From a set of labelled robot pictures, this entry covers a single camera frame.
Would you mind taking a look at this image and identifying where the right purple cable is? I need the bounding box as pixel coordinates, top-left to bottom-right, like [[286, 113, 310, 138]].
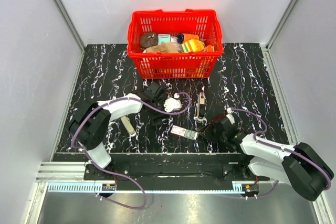
[[228, 108, 332, 200]]

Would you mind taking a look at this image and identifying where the staple remover tool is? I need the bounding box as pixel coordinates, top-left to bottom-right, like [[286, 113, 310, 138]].
[[196, 92, 205, 122]]

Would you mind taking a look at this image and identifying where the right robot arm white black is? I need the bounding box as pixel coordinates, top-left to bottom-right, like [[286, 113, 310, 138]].
[[200, 108, 334, 201]]

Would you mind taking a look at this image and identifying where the teal white small box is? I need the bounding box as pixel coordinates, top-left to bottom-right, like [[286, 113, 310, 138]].
[[157, 34, 171, 45]]

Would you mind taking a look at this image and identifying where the brown cardboard package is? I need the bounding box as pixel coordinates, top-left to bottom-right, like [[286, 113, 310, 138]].
[[144, 42, 181, 53]]

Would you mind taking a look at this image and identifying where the red staple box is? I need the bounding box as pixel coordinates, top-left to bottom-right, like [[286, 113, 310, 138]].
[[171, 125, 198, 140]]

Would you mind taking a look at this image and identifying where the yellow green box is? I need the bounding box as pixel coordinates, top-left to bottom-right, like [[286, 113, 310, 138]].
[[181, 39, 205, 53]]

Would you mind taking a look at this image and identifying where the purple cable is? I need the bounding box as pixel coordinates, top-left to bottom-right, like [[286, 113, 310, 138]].
[[228, 108, 332, 200], [71, 91, 192, 209]]

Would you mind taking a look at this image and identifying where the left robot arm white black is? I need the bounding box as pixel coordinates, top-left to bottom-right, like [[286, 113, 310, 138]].
[[68, 82, 167, 180]]

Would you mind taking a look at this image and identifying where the orange snack packet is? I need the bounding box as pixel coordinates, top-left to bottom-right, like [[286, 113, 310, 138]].
[[203, 45, 215, 52]]

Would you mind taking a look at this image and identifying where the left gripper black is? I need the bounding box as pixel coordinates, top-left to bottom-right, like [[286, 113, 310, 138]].
[[149, 98, 172, 125]]

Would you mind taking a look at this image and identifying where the aluminium frame rail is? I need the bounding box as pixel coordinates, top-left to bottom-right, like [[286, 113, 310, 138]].
[[35, 162, 322, 193]]

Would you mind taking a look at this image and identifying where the brown round cookie pack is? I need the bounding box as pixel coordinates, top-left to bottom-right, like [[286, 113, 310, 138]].
[[139, 33, 158, 50]]

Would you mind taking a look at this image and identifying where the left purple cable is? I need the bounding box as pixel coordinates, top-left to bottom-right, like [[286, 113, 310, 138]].
[[71, 91, 192, 209]]

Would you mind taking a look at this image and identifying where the red plastic shopping basket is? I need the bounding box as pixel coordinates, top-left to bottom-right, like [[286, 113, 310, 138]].
[[128, 9, 224, 79]]

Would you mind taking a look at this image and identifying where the orange cylinder tube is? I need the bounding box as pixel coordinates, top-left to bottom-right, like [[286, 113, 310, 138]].
[[176, 33, 200, 44]]

